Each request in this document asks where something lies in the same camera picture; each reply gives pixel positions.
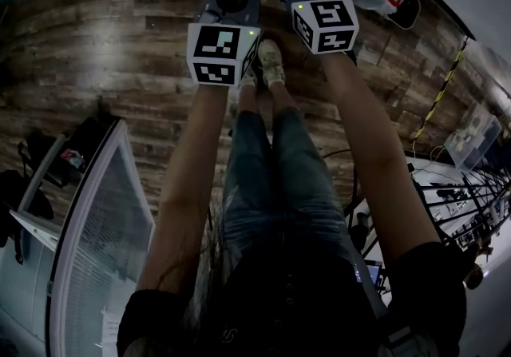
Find person's left forearm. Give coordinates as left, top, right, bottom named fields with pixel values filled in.
left=137, top=83, right=232, bottom=296

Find white bin with black inside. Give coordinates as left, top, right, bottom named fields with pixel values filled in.
left=386, top=0, right=422, bottom=31

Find white framed glass partition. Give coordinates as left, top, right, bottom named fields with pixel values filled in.
left=46, top=119, right=156, bottom=357

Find person's right forearm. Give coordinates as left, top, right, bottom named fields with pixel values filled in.
left=321, top=50, right=442, bottom=264

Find person's left beige shoe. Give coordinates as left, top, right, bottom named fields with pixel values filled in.
left=240, top=63, right=259, bottom=89

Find person's right beige shoe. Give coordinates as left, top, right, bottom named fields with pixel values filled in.
left=257, top=39, right=287, bottom=89

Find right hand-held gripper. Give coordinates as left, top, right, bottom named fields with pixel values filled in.
left=263, top=0, right=359, bottom=56

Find person's beige shoe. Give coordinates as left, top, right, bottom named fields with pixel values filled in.
left=240, top=63, right=259, bottom=89
left=257, top=39, right=287, bottom=89

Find person's blue jeans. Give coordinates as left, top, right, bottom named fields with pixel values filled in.
left=221, top=107, right=356, bottom=268

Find clear plastic storage box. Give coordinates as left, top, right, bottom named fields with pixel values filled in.
left=445, top=103, right=502, bottom=171

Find black metal rack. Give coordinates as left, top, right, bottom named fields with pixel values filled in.
left=410, top=167, right=511, bottom=260

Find small red packet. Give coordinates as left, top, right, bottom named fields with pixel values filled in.
left=59, top=147, right=87, bottom=171

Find yellow black striped floor strip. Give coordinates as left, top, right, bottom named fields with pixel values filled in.
left=410, top=38, right=468, bottom=145

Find black bags pile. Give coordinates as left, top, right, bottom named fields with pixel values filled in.
left=0, top=131, right=55, bottom=236

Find person's black buttoned top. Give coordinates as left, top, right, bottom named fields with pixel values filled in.
left=117, top=241, right=468, bottom=357

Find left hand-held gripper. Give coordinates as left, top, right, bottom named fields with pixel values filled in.
left=186, top=0, right=264, bottom=88

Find grey backpack strap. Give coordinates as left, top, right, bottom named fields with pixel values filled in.
left=378, top=315, right=440, bottom=357

